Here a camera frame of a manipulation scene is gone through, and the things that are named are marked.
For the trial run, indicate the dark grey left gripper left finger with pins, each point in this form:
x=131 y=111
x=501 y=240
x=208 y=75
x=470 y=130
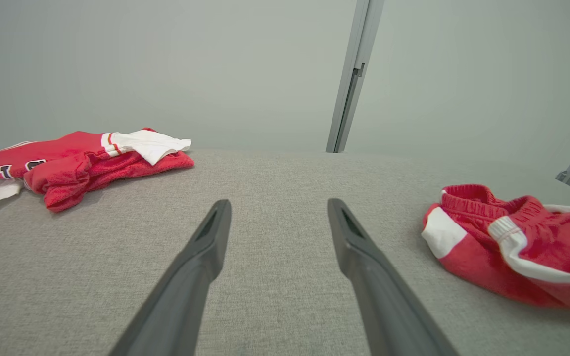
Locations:
x=181 y=301

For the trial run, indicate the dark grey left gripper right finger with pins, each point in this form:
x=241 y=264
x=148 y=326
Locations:
x=389 y=306

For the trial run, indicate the red jersey with white sleeves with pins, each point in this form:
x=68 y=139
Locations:
x=67 y=168

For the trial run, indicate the red Bulls shorts white trim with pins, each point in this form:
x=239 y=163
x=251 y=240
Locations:
x=537 y=247

